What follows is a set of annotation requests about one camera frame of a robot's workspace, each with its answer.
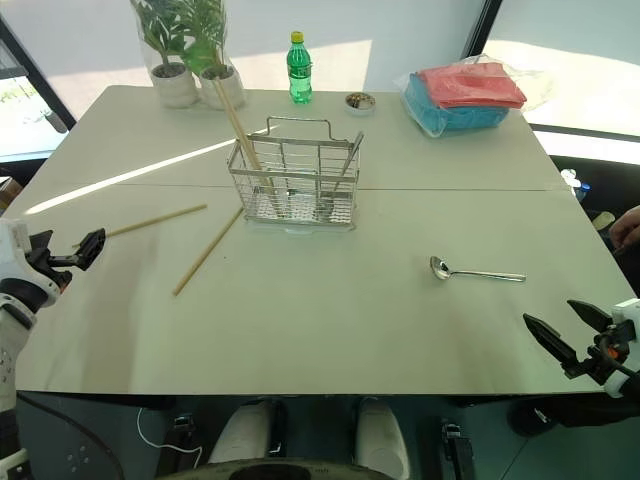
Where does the dark rounded robot torso rim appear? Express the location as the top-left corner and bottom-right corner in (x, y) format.
(167, 456), (404, 480)

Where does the grey round floor disc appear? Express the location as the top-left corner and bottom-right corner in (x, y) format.
(14, 391), (125, 480)

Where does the clear plastic bag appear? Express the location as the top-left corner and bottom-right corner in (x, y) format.
(392, 52), (557, 139)

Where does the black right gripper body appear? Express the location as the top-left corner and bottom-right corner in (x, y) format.
(561, 322), (637, 387)

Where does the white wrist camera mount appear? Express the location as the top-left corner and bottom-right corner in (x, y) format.
(603, 297), (640, 399)
(0, 217), (64, 307)

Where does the white rounded robot foot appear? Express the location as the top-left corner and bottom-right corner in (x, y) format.
(353, 398), (412, 480)
(206, 399), (274, 466)

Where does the white plastic drip tray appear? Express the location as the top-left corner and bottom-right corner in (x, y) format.
(243, 217), (358, 237)

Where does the silver metal spoon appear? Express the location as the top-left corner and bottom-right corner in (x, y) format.
(319, 130), (366, 214)
(428, 255), (528, 285)

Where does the green plastic soda bottle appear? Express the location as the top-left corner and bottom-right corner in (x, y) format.
(285, 30), (315, 106)

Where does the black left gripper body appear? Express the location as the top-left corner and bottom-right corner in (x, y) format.
(25, 229), (82, 292)

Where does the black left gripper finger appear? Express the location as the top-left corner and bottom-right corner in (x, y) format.
(79, 227), (108, 253)
(73, 243), (105, 273)

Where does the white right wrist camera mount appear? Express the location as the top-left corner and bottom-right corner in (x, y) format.
(603, 297), (640, 399)

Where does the small white snack bowl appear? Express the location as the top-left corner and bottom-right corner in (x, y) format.
(342, 91), (378, 118)

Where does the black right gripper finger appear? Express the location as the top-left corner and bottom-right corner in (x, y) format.
(522, 313), (582, 372)
(566, 299), (614, 332)

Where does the black shoe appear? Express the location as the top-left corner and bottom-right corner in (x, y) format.
(508, 399), (569, 438)

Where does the metal wire cutlery basket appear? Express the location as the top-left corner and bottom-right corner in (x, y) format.
(226, 116), (365, 230)

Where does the clear water bottle blue label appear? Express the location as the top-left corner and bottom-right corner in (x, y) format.
(558, 168), (595, 202)

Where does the bystander bare hand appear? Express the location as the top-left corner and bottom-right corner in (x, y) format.
(610, 204), (640, 257)

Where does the thin white cable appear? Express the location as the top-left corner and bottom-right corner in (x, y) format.
(136, 406), (204, 467)

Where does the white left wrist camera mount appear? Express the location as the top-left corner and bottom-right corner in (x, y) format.
(0, 217), (64, 307)

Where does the potted plant in white pot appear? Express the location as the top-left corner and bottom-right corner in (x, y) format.
(128, 0), (200, 110)
(178, 0), (248, 111)

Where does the wooden chopstick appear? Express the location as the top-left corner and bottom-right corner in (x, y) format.
(213, 79), (277, 197)
(213, 81), (266, 174)
(172, 206), (246, 298)
(73, 203), (209, 247)

